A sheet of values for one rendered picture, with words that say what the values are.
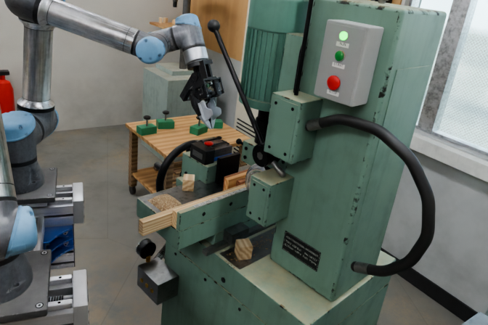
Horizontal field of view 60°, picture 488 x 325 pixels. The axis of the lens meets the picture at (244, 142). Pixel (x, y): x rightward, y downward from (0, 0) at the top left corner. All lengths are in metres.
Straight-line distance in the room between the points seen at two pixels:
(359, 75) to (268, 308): 0.63
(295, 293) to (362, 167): 0.39
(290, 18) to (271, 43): 0.08
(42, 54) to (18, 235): 0.87
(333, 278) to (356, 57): 0.55
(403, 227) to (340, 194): 1.67
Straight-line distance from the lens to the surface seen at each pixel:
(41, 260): 1.23
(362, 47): 0.88
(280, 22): 1.14
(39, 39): 1.52
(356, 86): 0.89
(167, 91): 3.42
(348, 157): 0.99
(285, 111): 0.97
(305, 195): 1.10
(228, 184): 1.32
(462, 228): 2.49
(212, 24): 1.19
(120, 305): 2.28
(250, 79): 1.19
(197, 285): 1.39
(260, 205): 1.08
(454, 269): 2.59
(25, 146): 1.49
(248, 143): 1.30
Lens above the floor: 1.55
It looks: 22 degrees down
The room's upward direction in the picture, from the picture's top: 7 degrees clockwise
